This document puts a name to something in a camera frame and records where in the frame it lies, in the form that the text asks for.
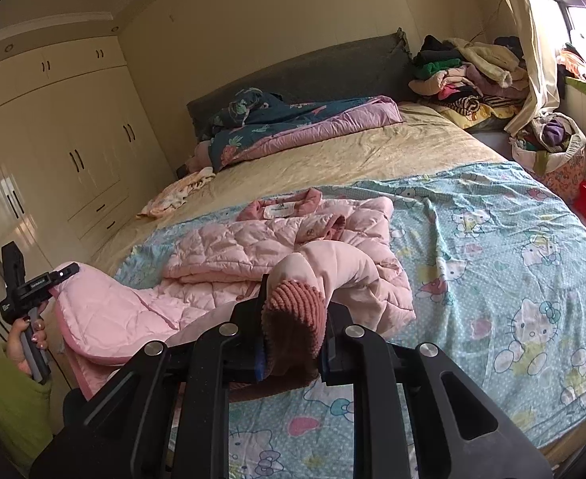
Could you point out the clothes on window seat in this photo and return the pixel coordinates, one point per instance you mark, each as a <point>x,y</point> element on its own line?
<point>582,67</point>

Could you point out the dark floral quilt pink lining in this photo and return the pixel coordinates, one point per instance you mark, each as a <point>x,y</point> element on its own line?
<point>322,119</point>

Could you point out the grey headboard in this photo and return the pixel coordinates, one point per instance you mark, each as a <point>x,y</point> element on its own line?
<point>312,70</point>

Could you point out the pink pillow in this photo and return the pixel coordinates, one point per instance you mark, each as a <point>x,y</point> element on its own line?
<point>198,157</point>

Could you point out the pile of assorted clothes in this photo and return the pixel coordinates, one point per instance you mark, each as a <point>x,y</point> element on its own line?
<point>462,80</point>

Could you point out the cream curtain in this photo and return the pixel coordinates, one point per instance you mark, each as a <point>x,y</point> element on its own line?
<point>532,50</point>

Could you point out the bag of clothes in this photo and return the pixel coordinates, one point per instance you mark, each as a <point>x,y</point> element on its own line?
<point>552,154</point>

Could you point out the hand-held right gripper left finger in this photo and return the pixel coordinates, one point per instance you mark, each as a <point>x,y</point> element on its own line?
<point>259,364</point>

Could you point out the pink quilted jacket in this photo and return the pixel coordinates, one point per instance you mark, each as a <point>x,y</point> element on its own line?
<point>223,249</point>

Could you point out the person's left forearm green sleeve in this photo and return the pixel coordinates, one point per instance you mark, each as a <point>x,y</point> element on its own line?
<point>18,409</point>

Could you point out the small floral cloth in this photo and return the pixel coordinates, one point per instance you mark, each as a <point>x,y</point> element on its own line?
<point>173,194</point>

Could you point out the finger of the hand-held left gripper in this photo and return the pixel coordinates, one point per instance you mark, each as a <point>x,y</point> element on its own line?
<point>66,273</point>

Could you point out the cream wardrobe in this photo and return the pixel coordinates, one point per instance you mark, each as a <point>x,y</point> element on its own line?
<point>73,149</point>

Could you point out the person's left hand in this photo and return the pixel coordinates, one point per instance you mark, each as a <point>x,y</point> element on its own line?
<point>16,349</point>

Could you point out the blue cartoon print blanket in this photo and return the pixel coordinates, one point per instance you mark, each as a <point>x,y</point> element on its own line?
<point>497,239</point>

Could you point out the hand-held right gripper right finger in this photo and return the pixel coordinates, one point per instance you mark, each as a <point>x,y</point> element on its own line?
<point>340,332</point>

